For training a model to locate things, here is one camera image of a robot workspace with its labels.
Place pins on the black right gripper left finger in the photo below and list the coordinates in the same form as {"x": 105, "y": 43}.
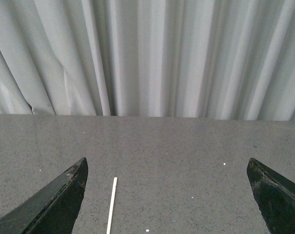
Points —
{"x": 53, "y": 209}

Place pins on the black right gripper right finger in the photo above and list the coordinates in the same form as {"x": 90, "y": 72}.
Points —
{"x": 275, "y": 197}

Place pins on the white chopstick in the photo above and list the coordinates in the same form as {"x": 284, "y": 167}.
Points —
{"x": 111, "y": 208}

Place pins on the grey curtain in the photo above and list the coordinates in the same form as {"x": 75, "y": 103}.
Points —
{"x": 217, "y": 59}

